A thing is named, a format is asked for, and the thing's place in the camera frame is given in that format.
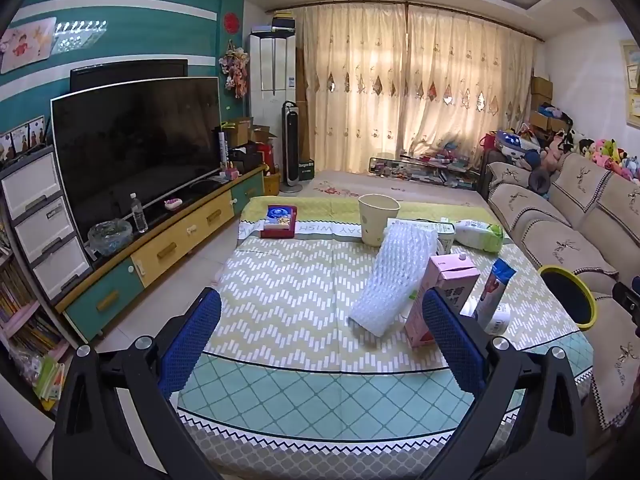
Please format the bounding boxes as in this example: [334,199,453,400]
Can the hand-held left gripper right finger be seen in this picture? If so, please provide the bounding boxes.
[420,287,587,480]

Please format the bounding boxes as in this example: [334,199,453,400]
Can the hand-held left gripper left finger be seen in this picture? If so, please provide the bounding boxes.
[52,287,222,480]

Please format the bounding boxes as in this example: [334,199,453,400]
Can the blue white drink carton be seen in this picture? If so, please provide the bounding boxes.
[470,257,517,336]

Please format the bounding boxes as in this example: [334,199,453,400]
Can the yellow rimmed black bin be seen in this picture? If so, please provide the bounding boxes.
[538,265,598,330]

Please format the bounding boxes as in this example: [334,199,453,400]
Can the pink milk carton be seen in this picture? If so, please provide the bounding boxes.
[404,254,481,349]

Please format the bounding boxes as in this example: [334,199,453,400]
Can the clear bubble wrap sheet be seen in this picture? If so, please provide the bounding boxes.
[347,219,440,338]

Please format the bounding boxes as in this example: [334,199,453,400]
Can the white green wipes packet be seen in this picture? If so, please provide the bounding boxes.
[452,219,505,254]

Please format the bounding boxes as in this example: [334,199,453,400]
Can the small white carton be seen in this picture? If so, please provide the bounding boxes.
[432,219,456,256]

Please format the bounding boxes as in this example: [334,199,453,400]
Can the beige paper cup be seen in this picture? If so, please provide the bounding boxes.
[357,193,401,247]

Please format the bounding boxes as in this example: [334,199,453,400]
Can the teal yellow television cabinet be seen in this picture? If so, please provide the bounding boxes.
[55,165,266,343]

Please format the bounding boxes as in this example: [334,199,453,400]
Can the beige sofa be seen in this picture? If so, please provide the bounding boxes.
[477,152,640,431]

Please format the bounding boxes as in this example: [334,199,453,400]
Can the glass bowl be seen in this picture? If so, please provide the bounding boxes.
[88,219,134,257]

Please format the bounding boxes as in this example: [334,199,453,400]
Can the clear water bottle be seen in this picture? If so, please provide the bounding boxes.
[129,193,148,234]

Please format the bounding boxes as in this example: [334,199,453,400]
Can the pile of plush toys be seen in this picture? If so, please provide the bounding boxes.
[480,102,640,186]

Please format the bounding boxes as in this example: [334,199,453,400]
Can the row of books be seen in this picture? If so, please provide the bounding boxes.
[0,255,68,411]

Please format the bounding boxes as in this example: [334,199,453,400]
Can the glass coffee table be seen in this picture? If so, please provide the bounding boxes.
[369,152,481,191]

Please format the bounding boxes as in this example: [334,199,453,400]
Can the white plastic drawer unit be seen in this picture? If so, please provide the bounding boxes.
[0,145,93,306]

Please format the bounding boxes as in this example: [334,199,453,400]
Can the floral rug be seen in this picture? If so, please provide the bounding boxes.
[250,170,491,211]

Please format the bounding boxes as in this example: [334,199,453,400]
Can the large curved television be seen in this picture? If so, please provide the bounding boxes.
[50,76,223,241]

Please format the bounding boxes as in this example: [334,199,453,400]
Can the black tower fan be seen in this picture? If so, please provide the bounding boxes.
[280,100,303,193]

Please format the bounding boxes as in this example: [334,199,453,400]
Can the stack of cardboard boxes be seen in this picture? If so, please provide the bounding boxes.
[529,76,571,131]

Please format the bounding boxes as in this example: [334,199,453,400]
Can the cream embroidered curtain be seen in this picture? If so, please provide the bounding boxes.
[400,7,535,161]
[292,4,408,173]

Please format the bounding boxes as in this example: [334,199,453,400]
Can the standing photo prints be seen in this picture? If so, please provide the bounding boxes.
[0,116,47,161]

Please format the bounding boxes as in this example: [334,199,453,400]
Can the hanging flower decoration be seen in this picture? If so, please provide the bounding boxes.
[219,40,250,99]

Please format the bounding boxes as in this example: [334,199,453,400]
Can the small black television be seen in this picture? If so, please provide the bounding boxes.
[70,58,189,93]

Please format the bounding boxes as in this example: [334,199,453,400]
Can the white standing air conditioner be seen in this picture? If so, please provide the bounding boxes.
[248,30,297,133]

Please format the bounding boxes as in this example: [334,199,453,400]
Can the wooden curtain rod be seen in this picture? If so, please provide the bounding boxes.
[265,2,543,41]

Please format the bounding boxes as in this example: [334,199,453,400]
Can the framed landscape wall picture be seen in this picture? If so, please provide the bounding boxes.
[620,40,640,128]

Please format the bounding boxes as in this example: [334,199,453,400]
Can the crystal wall ornament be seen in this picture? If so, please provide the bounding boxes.
[51,20,108,53]

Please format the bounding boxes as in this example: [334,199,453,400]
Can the cartoon wall poster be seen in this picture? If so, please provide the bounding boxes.
[0,16,57,75]

